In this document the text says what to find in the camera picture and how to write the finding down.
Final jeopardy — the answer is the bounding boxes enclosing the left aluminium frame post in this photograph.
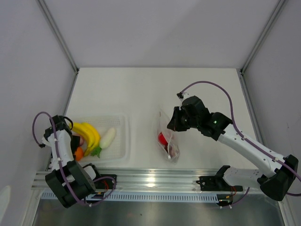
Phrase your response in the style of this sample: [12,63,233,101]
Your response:
[35,0,79,74]

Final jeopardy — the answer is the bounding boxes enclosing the pink peach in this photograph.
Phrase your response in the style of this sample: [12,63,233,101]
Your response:
[79,136,85,146]

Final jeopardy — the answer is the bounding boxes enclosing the orange fruit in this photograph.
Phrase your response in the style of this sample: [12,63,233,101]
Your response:
[73,146,84,161]

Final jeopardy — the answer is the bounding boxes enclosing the white radish with leaves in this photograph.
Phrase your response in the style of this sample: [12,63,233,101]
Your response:
[90,128,117,158]

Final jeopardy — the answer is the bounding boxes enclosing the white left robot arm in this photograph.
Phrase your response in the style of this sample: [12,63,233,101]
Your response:
[42,115,102,208]

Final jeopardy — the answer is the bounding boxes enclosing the aluminium frame post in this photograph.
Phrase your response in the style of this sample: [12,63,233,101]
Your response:
[239,0,289,75]
[35,0,79,74]

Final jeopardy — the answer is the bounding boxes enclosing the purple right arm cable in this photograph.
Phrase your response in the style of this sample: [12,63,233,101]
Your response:
[177,81,301,208]

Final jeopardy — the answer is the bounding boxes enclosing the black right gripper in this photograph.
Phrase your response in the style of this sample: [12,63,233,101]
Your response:
[167,107,200,132]

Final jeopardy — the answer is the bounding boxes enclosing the white plastic basket tray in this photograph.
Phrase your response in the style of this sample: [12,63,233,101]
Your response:
[68,113,129,165]

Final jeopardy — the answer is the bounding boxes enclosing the aluminium table edge rail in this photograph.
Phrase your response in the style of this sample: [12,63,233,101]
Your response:
[30,168,266,195]

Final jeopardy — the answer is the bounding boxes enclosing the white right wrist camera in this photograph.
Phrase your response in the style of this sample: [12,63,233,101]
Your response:
[176,92,190,103]

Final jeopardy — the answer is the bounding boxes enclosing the clear polka dot zip bag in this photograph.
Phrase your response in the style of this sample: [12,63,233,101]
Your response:
[153,108,180,163]

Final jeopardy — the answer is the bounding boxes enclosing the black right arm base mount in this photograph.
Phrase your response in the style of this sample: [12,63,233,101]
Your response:
[196,165,243,192]

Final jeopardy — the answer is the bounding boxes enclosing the red apple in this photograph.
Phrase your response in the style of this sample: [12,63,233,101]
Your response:
[158,132,168,145]

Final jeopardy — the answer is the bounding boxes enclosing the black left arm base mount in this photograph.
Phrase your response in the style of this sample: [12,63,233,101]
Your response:
[92,165,117,190]

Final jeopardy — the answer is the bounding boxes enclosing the right aluminium frame post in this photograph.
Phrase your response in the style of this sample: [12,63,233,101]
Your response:
[239,0,289,75]

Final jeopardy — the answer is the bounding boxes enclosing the yellow banana bunch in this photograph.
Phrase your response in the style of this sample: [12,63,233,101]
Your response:
[70,122,102,158]

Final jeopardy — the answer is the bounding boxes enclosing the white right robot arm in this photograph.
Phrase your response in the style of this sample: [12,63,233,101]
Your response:
[167,93,299,201]

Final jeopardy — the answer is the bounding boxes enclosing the white slotted cable duct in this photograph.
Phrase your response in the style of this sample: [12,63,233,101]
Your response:
[42,193,218,202]

